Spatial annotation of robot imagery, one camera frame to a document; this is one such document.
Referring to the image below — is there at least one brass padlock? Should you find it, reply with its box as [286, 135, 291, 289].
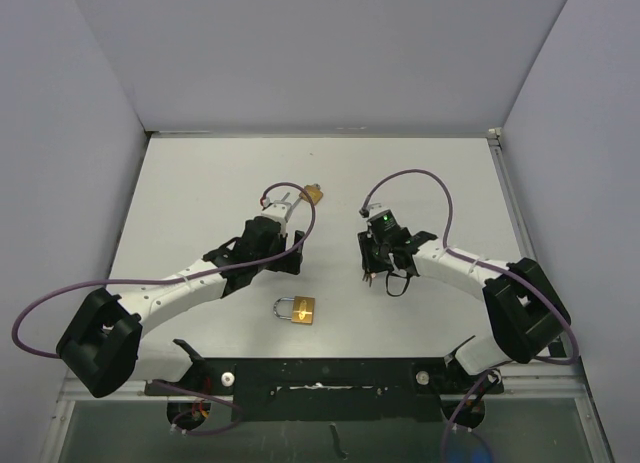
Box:
[286, 184, 324, 220]
[273, 296, 316, 325]

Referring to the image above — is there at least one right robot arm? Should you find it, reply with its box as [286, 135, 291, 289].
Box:
[358, 206, 571, 392]

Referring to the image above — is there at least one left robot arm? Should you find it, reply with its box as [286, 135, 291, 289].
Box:
[56, 216, 307, 398]

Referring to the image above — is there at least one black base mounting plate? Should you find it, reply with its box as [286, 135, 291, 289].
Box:
[144, 358, 504, 432]

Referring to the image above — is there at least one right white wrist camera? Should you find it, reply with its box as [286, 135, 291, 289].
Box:
[359, 203, 386, 219]

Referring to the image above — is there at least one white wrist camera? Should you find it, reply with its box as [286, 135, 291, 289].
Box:
[359, 203, 386, 219]
[261, 192, 292, 236]

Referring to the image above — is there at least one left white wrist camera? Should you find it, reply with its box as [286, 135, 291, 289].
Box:
[261, 192, 292, 236]

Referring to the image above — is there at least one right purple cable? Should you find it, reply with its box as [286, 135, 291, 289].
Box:
[362, 169, 581, 463]

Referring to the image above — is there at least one purple cable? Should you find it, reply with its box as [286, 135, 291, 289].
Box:
[362, 169, 581, 463]
[12, 181, 317, 437]

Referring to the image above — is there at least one aluminium right rail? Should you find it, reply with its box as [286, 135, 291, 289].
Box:
[487, 126, 569, 357]

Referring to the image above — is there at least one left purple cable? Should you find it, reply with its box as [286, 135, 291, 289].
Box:
[12, 181, 317, 437]

